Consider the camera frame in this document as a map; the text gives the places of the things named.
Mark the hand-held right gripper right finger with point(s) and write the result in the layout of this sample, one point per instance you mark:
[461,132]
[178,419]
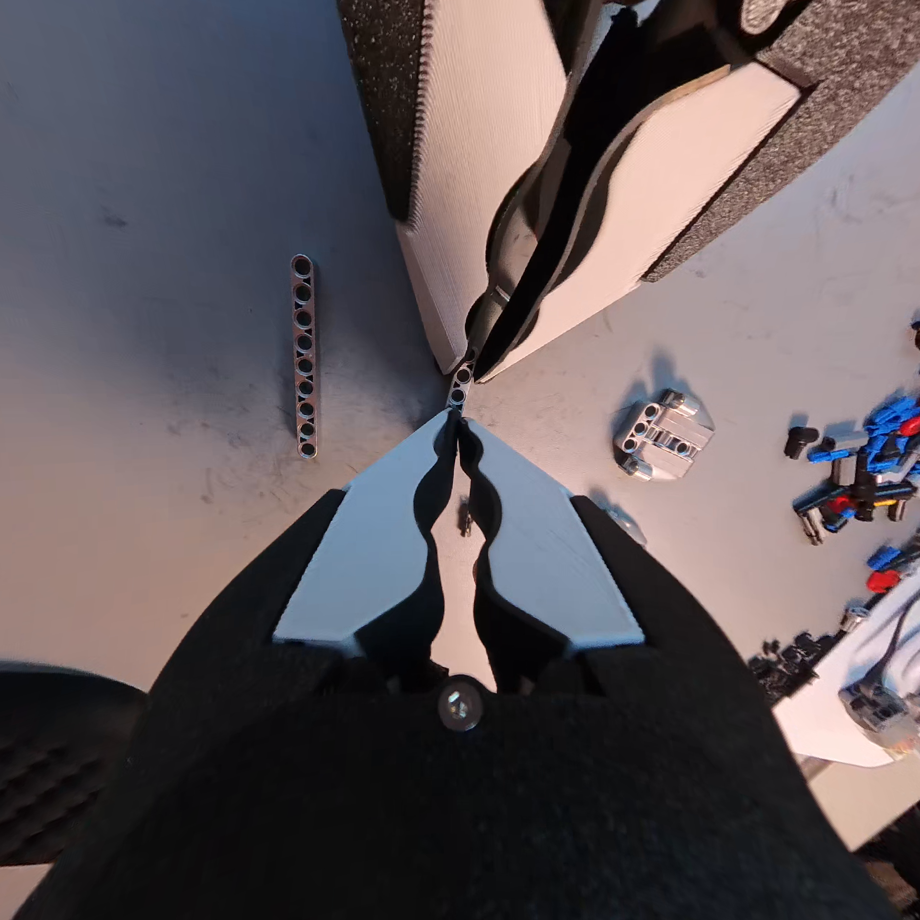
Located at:
[560,568]

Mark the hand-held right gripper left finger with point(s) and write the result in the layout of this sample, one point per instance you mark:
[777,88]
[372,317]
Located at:
[352,568]

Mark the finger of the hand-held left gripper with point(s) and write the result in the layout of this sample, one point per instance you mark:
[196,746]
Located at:
[668,187]
[474,144]

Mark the long grey toy beam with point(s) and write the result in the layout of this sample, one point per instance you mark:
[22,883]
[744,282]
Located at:
[460,384]
[304,359]

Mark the silver toy engine block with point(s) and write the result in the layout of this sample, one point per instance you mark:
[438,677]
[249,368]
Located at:
[665,435]
[625,525]

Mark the black toy pin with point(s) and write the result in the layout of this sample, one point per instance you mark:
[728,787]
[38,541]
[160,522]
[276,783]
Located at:
[466,514]

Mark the pile of black pins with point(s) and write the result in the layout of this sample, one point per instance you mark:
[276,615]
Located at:
[790,665]

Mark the white wooden book stand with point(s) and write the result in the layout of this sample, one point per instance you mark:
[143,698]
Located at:
[812,726]

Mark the pile of mixed toy pins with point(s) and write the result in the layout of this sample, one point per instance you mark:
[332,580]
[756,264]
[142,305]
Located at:
[862,489]

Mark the grey orange toy motor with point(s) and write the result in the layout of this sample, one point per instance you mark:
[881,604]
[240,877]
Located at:
[873,708]

